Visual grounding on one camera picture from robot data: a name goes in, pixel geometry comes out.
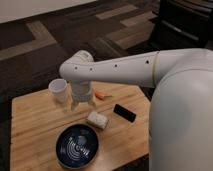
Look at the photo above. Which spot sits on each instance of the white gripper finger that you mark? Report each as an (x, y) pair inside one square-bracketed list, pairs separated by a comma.
[(74, 105), (92, 103)]

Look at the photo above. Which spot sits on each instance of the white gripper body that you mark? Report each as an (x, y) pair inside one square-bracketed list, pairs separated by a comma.
[(81, 91)]

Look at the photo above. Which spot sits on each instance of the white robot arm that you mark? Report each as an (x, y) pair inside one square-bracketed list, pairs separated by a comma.
[(180, 129)]

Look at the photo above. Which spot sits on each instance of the white sponge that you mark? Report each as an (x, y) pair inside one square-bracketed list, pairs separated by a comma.
[(98, 120)]

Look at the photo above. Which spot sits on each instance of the dark blue ceramic bowl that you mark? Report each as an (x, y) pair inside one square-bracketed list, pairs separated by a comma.
[(77, 146)]

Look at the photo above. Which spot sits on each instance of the white paper cup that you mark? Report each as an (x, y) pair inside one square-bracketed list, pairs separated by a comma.
[(58, 87)]

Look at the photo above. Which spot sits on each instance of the black rectangular phone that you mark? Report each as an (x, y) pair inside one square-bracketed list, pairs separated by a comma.
[(125, 113)]

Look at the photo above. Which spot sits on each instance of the black cabinet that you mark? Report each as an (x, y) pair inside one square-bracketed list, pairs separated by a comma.
[(183, 24)]

